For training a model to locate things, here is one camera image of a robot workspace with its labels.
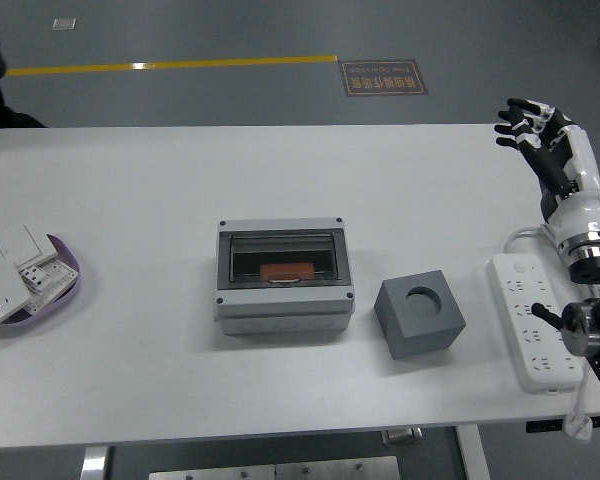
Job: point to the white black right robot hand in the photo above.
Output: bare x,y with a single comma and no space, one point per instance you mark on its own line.
580,205

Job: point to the orange cylinder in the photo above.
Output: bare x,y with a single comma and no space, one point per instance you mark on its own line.
287,270

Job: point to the grey electrical box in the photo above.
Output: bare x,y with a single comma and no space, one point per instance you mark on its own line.
280,307

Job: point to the grey cube with round hole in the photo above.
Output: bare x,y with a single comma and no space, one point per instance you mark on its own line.
420,337

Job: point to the white power strip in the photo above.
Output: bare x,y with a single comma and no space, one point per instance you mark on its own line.
525,300

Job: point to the black table control panel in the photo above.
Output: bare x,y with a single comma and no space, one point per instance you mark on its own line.
544,427

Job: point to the brown floor sign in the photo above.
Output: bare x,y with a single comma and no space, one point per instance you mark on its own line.
383,78

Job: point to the white table leg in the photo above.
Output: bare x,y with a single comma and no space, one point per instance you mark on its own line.
96,465
472,455

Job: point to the yellow floor tape line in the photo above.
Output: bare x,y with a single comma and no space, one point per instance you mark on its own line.
180,64

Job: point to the purple tray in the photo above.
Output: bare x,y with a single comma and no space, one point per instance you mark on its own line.
72,265

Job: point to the white perforated socket plate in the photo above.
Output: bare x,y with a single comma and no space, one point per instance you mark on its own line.
57,280

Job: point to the small grey floor plate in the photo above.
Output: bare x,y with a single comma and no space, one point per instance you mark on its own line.
64,24

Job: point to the small white terminal block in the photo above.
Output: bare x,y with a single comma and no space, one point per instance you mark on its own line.
32,277

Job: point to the metal bracket under table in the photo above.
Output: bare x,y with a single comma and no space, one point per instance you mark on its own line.
402,436

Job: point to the grey metal base plate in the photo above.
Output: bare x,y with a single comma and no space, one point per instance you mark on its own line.
275,471

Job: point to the white switch plate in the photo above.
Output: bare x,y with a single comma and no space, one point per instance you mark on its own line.
27,242

